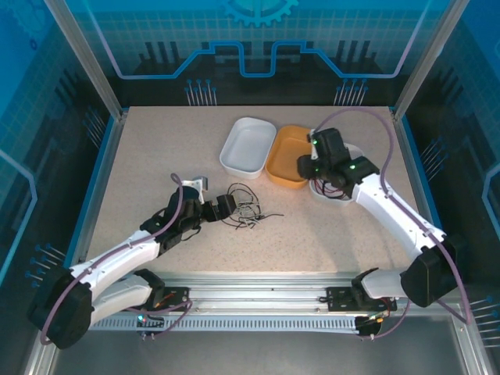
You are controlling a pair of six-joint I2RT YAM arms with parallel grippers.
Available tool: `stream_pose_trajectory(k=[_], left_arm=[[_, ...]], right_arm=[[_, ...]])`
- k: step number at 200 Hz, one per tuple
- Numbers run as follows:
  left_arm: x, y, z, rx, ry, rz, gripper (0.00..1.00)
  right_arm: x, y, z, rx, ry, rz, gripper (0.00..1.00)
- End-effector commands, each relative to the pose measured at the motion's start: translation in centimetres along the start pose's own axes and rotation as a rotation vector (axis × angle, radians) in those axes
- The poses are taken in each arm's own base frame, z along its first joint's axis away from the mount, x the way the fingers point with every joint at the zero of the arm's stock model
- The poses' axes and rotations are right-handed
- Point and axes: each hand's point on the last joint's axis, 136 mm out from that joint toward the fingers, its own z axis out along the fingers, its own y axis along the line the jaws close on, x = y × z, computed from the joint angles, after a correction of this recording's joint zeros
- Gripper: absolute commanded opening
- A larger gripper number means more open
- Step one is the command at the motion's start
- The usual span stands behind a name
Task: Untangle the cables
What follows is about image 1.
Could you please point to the large white plastic bin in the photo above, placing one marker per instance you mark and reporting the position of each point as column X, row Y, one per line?
column 246, row 144

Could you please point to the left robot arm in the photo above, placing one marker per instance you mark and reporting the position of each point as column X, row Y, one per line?
column 117, row 256

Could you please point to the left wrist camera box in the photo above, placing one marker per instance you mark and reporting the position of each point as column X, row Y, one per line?
column 197, row 183

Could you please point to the small white plastic bin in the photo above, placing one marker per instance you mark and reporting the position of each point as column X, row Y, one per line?
column 332, row 202

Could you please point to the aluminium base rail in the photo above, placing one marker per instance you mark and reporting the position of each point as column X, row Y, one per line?
column 254, row 289

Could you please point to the aluminium frame post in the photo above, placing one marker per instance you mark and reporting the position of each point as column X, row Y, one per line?
column 426, row 58
column 90, row 58

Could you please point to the orange plastic bin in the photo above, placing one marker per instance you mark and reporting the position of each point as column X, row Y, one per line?
column 285, row 156

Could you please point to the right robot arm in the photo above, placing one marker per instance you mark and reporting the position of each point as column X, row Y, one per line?
column 390, row 211

